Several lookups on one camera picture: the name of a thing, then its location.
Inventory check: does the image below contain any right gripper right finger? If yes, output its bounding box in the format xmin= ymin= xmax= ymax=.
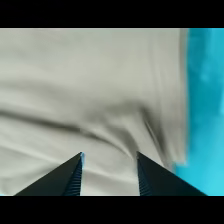
xmin=136 ymin=151 xmax=208 ymax=197

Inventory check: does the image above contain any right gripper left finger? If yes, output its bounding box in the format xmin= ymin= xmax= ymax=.
xmin=14 ymin=151 xmax=84 ymax=197

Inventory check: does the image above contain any beige garment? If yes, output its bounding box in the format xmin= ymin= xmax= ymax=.
xmin=0 ymin=27 xmax=190 ymax=197

